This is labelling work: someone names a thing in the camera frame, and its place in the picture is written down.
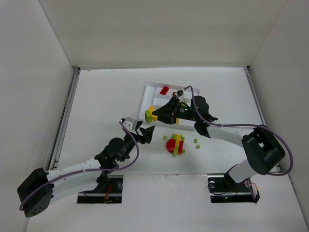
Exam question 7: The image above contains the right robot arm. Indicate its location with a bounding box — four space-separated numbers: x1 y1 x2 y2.
152 96 285 184

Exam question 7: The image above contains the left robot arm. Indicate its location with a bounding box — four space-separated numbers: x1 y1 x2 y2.
17 118 155 218

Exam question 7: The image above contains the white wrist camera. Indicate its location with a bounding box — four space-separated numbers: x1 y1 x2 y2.
174 89 184 99
122 117 137 131

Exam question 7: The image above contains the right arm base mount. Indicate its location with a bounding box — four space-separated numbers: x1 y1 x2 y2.
207 173 260 203

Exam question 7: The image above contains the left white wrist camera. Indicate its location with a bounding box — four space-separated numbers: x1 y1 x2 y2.
122 117 137 131

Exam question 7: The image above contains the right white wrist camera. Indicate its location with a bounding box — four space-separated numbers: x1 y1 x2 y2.
174 89 184 99

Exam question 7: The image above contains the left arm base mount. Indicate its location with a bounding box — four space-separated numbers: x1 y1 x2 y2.
77 175 124 204

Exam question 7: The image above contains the red lego brick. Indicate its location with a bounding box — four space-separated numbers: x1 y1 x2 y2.
160 86 169 95

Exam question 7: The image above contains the white divided sorting tray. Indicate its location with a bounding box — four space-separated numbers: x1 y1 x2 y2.
138 82 195 131

